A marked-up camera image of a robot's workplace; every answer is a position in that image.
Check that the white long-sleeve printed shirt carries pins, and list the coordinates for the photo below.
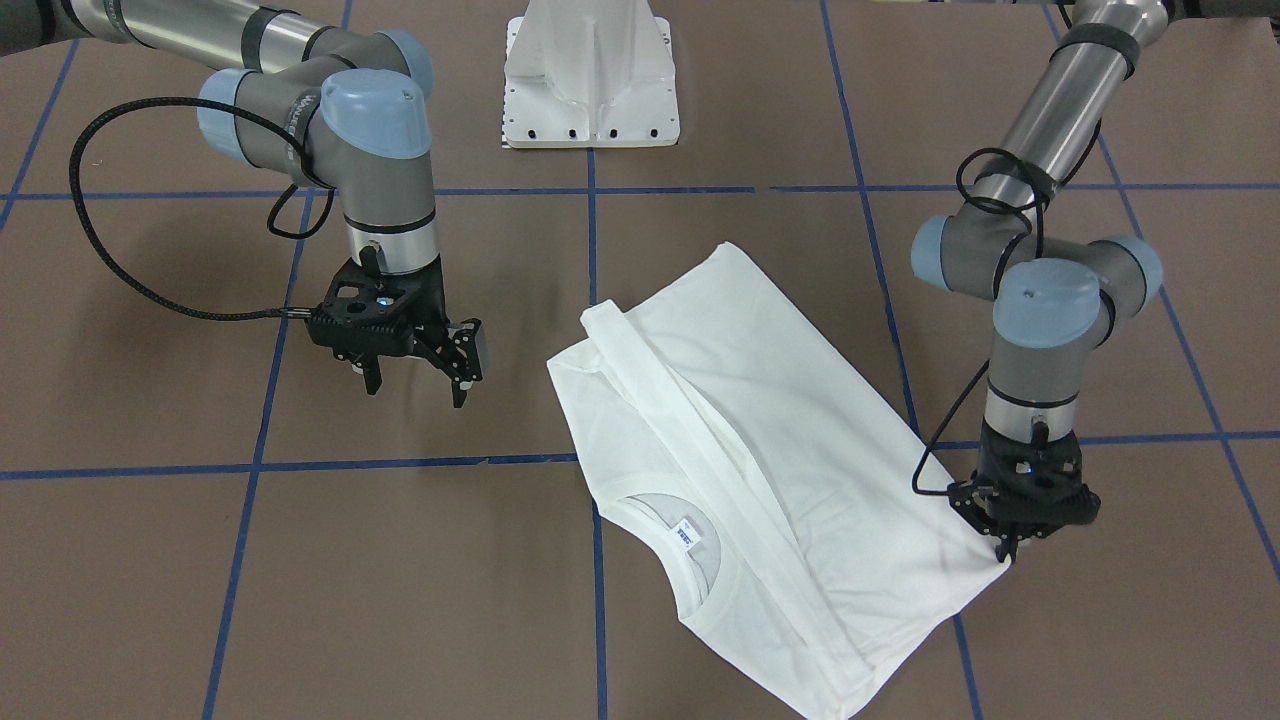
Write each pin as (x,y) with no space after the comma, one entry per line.
(717,425)

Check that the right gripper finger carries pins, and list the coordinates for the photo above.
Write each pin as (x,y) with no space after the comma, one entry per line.
(458,350)
(369,367)

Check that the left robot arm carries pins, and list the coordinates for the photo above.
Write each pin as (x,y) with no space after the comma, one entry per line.
(1054,301)

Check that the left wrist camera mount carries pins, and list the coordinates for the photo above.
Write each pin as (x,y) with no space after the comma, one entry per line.
(970,501)

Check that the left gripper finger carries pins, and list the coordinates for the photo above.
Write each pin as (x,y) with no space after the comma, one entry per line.
(1008,540)

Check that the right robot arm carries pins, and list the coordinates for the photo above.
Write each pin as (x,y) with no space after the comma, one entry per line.
(332,111)

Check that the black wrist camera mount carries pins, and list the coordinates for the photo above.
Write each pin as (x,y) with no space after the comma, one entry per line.
(364,314)

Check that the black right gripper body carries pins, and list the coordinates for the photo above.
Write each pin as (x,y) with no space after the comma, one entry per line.
(431,303)

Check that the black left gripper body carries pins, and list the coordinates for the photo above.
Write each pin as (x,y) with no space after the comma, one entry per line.
(972,503)

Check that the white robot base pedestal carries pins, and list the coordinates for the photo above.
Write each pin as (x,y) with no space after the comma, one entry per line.
(589,75)

